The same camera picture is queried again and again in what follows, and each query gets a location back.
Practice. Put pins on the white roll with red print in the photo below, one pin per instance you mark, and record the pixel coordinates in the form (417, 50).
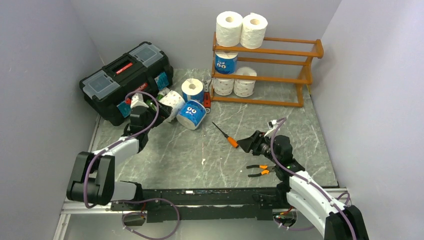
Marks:
(223, 86)

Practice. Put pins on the red adjustable wrench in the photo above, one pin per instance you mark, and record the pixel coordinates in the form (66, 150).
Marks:
(206, 95)

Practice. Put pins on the orange wooden shelf rack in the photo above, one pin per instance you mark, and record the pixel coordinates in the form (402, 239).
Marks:
(290, 65)

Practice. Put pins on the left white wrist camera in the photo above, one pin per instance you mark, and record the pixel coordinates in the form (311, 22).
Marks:
(136, 101)

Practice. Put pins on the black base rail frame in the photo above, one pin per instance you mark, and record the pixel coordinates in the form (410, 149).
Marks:
(260, 203)

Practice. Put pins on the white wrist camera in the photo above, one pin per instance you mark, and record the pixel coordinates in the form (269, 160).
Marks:
(136, 101)
(273, 126)

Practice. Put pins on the blue wrapped roll upright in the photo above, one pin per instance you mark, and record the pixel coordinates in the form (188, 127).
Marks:
(193, 89)

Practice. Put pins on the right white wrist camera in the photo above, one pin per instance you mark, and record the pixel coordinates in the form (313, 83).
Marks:
(273, 126)

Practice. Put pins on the blue monster-face roll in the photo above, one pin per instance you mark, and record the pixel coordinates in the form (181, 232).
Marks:
(191, 114)

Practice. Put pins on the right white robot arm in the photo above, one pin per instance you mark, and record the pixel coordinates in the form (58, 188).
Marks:
(331, 217)

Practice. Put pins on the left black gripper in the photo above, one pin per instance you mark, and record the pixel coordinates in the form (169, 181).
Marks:
(164, 111)

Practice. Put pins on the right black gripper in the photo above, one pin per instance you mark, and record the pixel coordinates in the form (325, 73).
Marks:
(253, 142)

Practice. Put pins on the black orange screwdriver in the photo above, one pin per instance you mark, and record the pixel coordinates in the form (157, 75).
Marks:
(232, 142)

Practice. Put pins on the white dotted roll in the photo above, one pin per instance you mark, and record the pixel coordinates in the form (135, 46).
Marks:
(175, 100)

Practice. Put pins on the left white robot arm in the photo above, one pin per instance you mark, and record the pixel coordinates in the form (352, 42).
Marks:
(92, 179)

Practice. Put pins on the green small object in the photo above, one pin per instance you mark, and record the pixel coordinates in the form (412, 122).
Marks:
(161, 94)

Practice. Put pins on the blue paper roll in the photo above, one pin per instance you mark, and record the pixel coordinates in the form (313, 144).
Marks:
(225, 62)

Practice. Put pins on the orange black pliers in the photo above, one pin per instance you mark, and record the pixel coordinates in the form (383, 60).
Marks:
(265, 169)

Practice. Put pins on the black plastic toolbox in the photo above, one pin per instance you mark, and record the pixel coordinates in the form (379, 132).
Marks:
(144, 68)

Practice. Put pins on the white paper towel roll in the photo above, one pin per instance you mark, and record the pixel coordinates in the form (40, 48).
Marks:
(228, 28)
(242, 87)
(253, 31)

